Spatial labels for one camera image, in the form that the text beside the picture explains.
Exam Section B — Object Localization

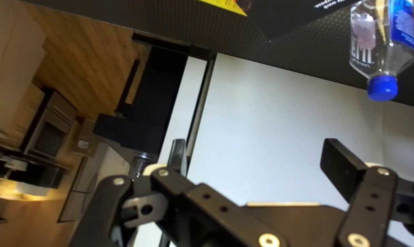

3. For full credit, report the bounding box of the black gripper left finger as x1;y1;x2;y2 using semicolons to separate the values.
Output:
68;137;288;247

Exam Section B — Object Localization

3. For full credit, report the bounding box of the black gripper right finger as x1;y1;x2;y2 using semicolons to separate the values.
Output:
319;137;414;247

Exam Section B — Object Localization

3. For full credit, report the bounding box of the blue label water bottle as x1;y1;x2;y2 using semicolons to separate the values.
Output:
348;0;414;103

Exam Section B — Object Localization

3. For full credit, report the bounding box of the grey metal cabinet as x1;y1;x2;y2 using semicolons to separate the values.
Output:
20;88;78;162

